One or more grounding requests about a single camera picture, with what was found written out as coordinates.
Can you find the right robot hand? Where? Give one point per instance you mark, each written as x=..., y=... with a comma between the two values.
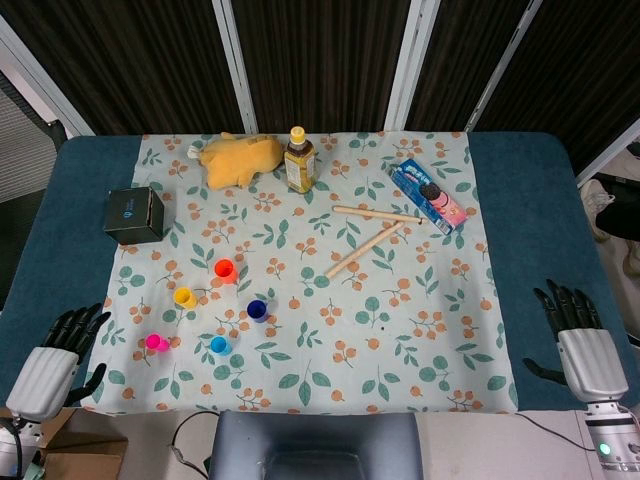
x=592, y=360

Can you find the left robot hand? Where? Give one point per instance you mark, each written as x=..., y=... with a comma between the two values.
x=42, y=375

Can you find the pink plastic cup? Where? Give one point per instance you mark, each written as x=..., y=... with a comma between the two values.
x=156, y=342

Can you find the yellow plastic cup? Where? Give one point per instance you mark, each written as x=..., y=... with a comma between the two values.
x=186, y=299

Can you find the light blue plastic cup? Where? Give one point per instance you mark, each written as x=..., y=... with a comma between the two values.
x=221, y=346

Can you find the dark blue plastic cup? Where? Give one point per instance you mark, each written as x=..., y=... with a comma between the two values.
x=258, y=312

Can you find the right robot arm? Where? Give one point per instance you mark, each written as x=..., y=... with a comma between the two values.
x=610, y=435

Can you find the brown cardboard box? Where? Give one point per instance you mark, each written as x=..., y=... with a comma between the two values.
x=85, y=455

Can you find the green grid mat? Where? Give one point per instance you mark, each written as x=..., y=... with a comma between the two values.
x=32, y=472

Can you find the teal table cover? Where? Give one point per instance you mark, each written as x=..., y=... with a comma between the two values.
x=60, y=270

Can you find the white shoe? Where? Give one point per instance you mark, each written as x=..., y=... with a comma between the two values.
x=595, y=205

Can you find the black cardboard box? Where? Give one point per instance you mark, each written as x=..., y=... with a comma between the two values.
x=132, y=215

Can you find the orange plastic cup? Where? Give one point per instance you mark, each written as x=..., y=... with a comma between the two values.
x=226, y=272

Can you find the blue cookie box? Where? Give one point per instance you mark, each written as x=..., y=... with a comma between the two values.
x=430, y=197

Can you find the grey mesh office chair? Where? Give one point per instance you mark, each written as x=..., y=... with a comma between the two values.
x=25, y=145

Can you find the wooden stick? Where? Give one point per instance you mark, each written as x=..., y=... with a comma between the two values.
x=375, y=214
x=360, y=251

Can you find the floral tablecloth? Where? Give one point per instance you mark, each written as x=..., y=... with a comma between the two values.
x=325, y=325

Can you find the dark screen panel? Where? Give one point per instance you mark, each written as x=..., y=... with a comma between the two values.
x=125, y=60
x=575, y=75
x=325, y=60
x=460, y=65

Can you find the yellow plush toy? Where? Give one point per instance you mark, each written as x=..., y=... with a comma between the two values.
x=240, y=160

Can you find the tea bottle yellow cap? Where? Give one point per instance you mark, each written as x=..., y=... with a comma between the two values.
x=300, y=167

